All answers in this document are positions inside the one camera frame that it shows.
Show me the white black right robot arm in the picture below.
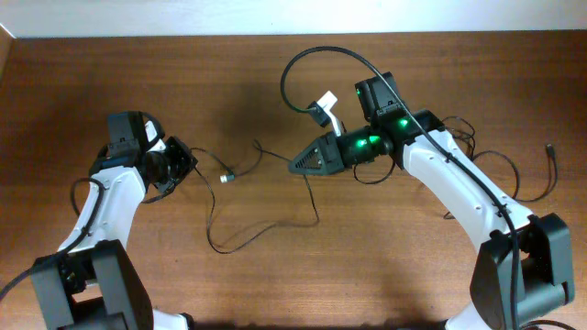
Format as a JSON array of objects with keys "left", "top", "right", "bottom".
[{"left": 289, "top": 72, "right": 575, "bottom": 329}]

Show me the separated black usb cable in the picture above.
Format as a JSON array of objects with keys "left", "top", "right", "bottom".
[{"left": 442, "top": 143, "right": 559, "bottom": 221}]

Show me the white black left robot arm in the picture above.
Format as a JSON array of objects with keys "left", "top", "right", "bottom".
[{"left": 31, "top": 111, "right": 197, "bottom": 329}]

